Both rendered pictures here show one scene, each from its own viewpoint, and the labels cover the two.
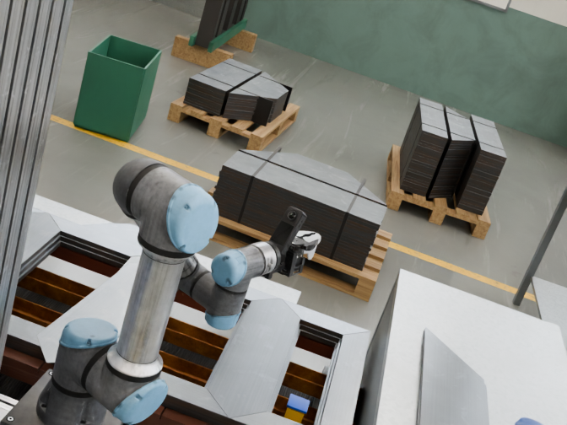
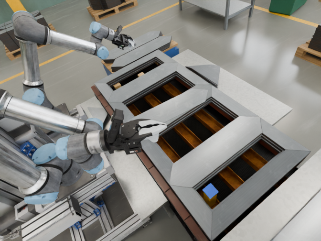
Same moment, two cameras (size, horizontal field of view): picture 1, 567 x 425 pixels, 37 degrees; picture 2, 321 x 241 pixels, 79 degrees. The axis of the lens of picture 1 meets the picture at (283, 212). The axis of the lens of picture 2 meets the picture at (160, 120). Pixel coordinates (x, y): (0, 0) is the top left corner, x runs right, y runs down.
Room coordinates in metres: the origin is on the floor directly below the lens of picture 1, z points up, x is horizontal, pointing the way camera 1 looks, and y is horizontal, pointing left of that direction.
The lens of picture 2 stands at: (1.77, -0.44, 1.94)
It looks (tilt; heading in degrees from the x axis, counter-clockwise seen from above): 50 degrees down; 63
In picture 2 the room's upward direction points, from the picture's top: 15 degrees counter-clockwise
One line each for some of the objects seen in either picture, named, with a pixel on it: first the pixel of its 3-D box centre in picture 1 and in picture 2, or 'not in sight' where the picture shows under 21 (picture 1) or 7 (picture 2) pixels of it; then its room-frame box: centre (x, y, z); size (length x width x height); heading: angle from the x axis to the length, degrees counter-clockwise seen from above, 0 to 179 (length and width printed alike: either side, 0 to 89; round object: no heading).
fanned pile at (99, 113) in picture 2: not in sight; (99, 114); (1.88, 0.97, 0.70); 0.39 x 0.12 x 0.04; 86
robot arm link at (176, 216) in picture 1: (149, 302); (6, 163); (1.46, 0.20, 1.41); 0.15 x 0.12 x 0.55; 58
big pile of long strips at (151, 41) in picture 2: not in sight; (138, 49); (2.64, 1.38, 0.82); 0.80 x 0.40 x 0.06; 176
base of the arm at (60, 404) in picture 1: (75, 393); (65, 168); (1.53, 0.31, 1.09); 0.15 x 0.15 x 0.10
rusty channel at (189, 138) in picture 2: (112, 346); (175, 123); (2.30, 0.38, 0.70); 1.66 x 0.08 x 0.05; 86
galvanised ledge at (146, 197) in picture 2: not in sight; (112, 143); (1.82, 0.62, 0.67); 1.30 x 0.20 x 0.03; 86
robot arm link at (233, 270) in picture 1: (237, 266); (76, 146); (1.69, 0.06, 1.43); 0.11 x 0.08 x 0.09; 148
